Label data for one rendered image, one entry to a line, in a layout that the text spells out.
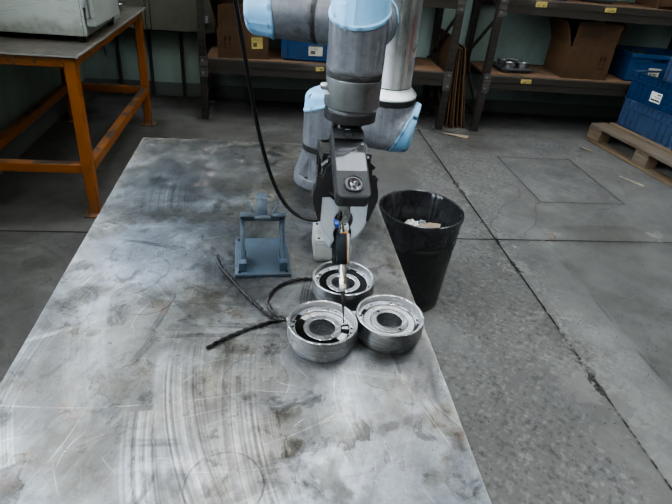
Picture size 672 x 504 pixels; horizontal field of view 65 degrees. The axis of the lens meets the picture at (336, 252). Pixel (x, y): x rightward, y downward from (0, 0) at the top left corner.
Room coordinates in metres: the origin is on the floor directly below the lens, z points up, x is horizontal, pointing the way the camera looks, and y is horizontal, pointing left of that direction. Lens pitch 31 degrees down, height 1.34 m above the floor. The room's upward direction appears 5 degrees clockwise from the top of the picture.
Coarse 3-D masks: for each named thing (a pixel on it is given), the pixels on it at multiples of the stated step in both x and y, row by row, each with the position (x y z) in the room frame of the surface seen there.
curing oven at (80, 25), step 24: (0, 0) 2.50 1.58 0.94; (24, 0) 2.52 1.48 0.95; (48, 0) 2.54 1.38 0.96; (72, 0) 2.55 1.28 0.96; (96, 0) 2.64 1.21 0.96; (0, 24) 2.50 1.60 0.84; (24, 24) 2.51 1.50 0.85; (48, 24) 2.53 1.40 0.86; (72, 24) 2.55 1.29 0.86; (96, 24) 2.59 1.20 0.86
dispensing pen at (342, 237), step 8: (336, 216) 0.72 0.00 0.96; (344, 216) 0.72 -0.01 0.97; (336, 240) 0.69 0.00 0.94; (344, 240) 0.69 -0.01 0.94; (336, 248) 0.68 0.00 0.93; (344, 248) 0.68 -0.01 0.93; (336, 256) 0.67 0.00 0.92; (344, 256) 0.68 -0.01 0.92; (336, 264) 0.67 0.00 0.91; (344, 264) 0.67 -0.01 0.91; (344, 272) 0.67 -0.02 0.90; (344, 280) 0.67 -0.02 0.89; (344, 288) 0.66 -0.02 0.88; (344, 296) 0.66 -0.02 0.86
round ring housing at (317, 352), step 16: (304, 304) 0.66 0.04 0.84; (320, 304) 0.67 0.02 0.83; (336, 304) 0.67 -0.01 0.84; (288, 320) 0.62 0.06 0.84; (320, 320) 0.64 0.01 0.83; (336, 320) 0.64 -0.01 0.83; (352, 320) 0.64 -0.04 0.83; (288, 336) 0.60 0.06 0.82; (320, 336) 0.60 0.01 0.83; (336, 336) 0.60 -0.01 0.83; (352, 336) 0.60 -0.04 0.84; (304, 352) 0.57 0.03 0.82; (320, 352) 0.57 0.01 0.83; (336, 352) 0.58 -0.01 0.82
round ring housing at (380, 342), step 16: (368, 304) 0.69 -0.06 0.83; (384, 304) 0.70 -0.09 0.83; (400, 304) 0.70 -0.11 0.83; (384, 320) 0.67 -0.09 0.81; (400, 320) 0.66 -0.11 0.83; (416, 320) 0.66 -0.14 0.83; (368, 336) 0.61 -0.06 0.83; (384, 336) 0.60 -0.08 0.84; (400, 336) 0.60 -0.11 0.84; (416, 336) 0.62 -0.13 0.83; (384, 352) 0.61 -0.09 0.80; (400, 352) 0.61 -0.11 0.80
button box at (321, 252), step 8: (344, 224) 0.92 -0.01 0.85; (312, 232) 0.91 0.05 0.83; (320, 232) 0.88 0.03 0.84; (336, 232) 0.88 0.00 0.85; (312, 240) 0.90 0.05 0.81; (320, 240) 0.85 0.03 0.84; (320, 248) 0.85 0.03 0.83; (328, 248) 0.85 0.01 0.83; (320, 256) 0.85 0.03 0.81; (328, 256) 0.85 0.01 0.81
